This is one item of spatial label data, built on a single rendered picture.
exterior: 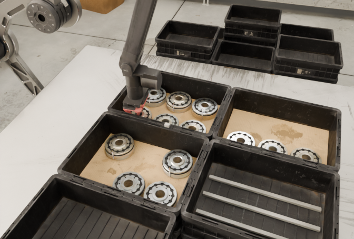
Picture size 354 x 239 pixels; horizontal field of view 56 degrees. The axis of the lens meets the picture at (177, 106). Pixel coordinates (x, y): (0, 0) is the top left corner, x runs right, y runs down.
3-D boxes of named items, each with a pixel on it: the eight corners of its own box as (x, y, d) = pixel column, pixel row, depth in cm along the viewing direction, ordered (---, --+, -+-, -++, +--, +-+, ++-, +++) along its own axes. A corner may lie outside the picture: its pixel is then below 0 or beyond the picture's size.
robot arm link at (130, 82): (128, 63, 118) (121, 72, 114) (146, 66, 116) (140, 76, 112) (130, 79, 122) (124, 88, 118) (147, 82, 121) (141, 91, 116)
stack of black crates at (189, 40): (157, 91, 256) (154, 39, 226) (169, 69, 277) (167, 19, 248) (208, 100, 247) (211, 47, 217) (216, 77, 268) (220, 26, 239)
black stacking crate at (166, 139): (64, 194, 108) (55, 172, 101) (109, 133, 129) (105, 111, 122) (178, 235, 97) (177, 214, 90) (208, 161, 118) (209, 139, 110)
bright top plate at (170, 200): (138, 203, 100) (137, 202, 100) (152, 178, 107) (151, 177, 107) (169, 215, 97) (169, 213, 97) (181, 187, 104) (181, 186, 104)
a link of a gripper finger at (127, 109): (147, 113, 130) (146, 95, 123) (141, 126, 124) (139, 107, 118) (131, 111, 131) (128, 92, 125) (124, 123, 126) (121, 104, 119)
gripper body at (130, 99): (148, 91, 127) (147, 76, 122) (139, 109, 119) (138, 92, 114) (132, 89, 128) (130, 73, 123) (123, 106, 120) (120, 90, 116)
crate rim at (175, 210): (56, 176, 102) (53, 171, 100) (106, 114, 123) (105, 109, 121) (178, 218, 91) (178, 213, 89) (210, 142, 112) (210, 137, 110)
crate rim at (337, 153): (210, 142, 112) (210, 137, 110) (232, 90, 133) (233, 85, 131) (337, 177, 101) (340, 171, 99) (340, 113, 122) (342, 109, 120)
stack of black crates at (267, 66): (208, 100, 247) (211, 61, 225) (217, 77, 268) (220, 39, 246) (263, 110, 238) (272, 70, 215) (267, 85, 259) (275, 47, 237)
